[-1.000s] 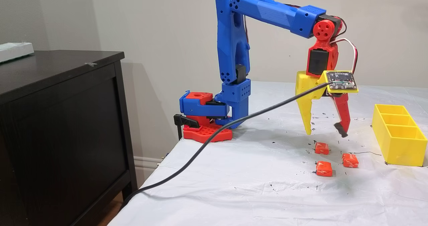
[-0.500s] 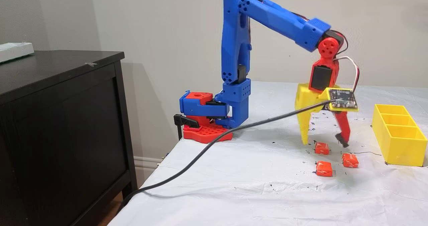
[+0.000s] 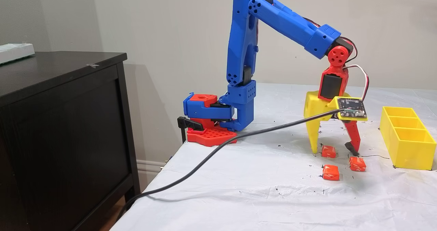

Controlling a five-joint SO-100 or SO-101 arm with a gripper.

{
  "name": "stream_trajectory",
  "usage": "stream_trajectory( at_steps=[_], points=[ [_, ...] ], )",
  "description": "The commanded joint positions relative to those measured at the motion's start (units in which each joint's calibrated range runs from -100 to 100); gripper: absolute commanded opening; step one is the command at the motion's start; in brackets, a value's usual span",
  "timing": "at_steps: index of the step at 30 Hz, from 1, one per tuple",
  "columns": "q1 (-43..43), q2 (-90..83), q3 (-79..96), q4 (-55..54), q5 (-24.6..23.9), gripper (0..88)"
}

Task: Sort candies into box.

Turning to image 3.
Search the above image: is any orange candy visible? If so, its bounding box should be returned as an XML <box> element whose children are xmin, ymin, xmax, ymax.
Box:
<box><xmin>349</xmin><ymin>157</ymin><xmax>367</xmax><ymax>172</ymax></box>
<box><xmin>322</xmin><ymin>164</ymin><xmax>340</xmax><ymax>181</ymax></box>
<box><xmin>321</xmin><ymin>145</ymin><xmax>337</xmax><ymax>159</ymax></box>

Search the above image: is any yellow three-compartment box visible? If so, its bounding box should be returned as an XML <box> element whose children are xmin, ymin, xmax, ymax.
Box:
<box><xmin>380</xmin><ymin>106</ymin><xmax>437</xmax><ymax>171</ymax></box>

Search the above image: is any white flat box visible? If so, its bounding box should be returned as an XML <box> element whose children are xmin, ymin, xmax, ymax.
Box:
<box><xmin>0</xmin><ymin>43</ymin><xmax>36</xmax><ymax>65</ymax></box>

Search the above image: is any white plastic table cover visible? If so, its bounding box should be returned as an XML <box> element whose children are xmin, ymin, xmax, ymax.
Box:
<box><xmin>109</xmin><ymin>83</ymin><xmax>437</xmax><ymax>231</ymax></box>

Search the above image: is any black wooden cabinet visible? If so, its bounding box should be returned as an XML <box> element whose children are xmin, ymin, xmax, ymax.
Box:
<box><xmin>0</xmin><ymin>52</ymin><xmax>140</xmax><ymax>231</ymax></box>

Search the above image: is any black camera cable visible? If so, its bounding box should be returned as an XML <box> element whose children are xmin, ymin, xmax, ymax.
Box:
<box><xmin>118</xmin><ymin>109</ymin><xmax>345</xmax><ymax>218</ymax></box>

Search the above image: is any circuit board camera, yellow mount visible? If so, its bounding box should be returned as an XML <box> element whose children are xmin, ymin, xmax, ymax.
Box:
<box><xmin>329</xmin><ymin>96</ymin><xmax>369</xmax><ymax>122</ymax></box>

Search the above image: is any white red servo wire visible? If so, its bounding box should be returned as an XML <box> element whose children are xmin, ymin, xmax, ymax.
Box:
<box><xmin>342</xmin><ymin>64</ymin><xmax>370</xmax><ymax>101</ymax></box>

